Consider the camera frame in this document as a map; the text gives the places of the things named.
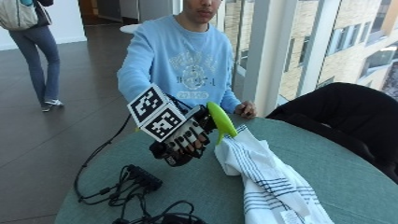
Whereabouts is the white marker cube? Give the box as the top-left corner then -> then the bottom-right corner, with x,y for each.
124,83 -> 187,143

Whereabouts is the white striped cloth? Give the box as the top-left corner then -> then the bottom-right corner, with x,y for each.
212,124 -> 335,224

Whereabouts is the the person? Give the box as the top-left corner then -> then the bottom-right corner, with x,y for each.
115,0 -> 258,119

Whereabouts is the black jacket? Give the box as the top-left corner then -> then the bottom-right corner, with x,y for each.
264,81 -> 398,185

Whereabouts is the black device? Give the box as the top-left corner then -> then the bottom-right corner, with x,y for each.
160,212 -> 208,224

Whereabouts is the white round table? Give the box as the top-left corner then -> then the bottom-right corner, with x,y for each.
119,23 -> 142,35

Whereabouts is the black palm camera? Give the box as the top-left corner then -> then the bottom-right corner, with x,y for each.
147,140 -> 194,168

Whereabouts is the black cable hub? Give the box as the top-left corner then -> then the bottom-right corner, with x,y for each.
124,164 -> 163,192

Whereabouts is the long black glove cable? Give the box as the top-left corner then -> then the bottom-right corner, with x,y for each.
73,114 -> 134,203

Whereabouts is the bundle of black cables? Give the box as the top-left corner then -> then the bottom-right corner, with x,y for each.
75,166 -> 208,224

